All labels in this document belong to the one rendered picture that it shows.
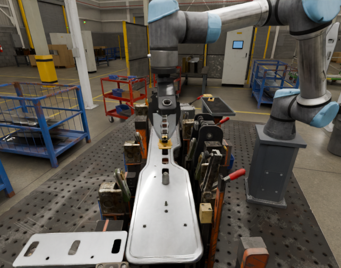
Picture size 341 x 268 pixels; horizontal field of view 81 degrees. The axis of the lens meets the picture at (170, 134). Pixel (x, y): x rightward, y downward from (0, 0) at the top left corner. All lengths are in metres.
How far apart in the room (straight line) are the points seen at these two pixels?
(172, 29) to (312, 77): 0.57
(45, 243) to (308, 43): 1.03
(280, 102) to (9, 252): 1.39
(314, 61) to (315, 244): 0.80
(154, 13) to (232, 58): 7.27
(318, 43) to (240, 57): 6.95
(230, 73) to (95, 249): 7.48
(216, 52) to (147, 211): 8.10
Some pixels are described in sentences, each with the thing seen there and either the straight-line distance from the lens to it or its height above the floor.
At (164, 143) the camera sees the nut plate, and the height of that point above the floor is 1.25.
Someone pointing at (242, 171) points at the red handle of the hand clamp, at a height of 1.15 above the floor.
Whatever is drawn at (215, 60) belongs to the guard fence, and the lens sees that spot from 8.61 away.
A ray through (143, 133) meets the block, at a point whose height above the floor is 0.94.
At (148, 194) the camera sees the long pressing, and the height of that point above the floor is 1.00.
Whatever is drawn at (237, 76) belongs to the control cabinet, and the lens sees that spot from 7.85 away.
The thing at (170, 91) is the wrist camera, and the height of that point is 1.42.
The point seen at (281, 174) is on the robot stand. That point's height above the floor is 0.92.
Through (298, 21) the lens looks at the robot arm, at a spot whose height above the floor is 1.59.
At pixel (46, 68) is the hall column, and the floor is 0.68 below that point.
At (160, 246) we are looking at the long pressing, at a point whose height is 1.00.
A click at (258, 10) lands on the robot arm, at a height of 1.63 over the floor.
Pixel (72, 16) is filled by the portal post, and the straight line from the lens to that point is 5.27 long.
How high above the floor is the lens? 1.53
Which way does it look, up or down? 25 degrees down
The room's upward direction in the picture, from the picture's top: straight up
